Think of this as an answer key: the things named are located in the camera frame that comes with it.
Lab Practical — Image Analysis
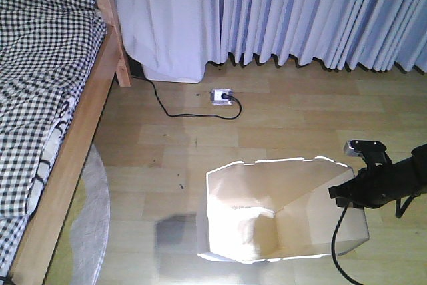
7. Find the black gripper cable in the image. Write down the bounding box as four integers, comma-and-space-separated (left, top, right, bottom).
330, 205, 363, 285

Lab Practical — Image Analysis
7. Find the black white checkered bedsheet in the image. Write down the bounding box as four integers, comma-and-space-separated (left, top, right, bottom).
1, 0, 107, 271

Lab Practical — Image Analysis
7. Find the round grey floor rug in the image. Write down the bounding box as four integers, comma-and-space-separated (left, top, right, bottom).
43, 146, 111, 284

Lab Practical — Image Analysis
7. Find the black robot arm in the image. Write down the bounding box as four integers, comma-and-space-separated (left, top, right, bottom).
328, 139, 426, 209

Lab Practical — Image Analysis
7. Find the light blue curtain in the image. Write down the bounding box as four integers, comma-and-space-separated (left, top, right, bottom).
116, 0, 426, 83

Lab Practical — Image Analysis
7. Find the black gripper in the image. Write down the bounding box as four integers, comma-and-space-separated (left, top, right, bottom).
328, 161, 417, 209

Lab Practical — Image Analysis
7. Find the wooden bed frame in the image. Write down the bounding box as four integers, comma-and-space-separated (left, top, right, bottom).
9, 0, 131, 284

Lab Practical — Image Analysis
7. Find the floor power socket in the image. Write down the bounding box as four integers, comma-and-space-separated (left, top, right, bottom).
210, 89, 233, 106

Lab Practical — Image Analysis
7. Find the black floor power cord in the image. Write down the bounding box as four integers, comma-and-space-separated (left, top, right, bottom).
131, 75, 243, 121

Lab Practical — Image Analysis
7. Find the white cardboard trash bin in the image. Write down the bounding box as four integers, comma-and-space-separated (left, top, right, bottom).
196, 156, 370, 264

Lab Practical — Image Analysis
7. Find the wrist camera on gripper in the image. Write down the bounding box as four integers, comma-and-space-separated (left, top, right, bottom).
343, 139, 392, 168

